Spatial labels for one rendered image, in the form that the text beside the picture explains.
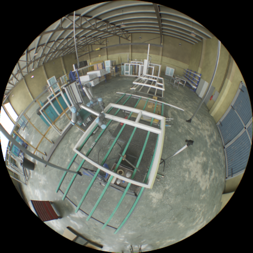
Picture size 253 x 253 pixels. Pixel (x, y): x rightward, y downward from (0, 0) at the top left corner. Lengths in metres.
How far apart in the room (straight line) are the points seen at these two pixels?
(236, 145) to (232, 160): 0.82
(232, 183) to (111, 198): 5.65
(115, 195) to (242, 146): 6.04
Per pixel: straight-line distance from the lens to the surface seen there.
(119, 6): 9.76
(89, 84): 2.11
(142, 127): 1.52
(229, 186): 5.76
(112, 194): 2.17
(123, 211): 2.32
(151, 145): 1.70
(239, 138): 5.83
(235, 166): 5.64
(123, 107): 1.91
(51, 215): 3.44
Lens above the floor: 2.07
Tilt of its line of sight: 52 degrees down
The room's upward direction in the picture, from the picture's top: 1 degrees counter-clockwise
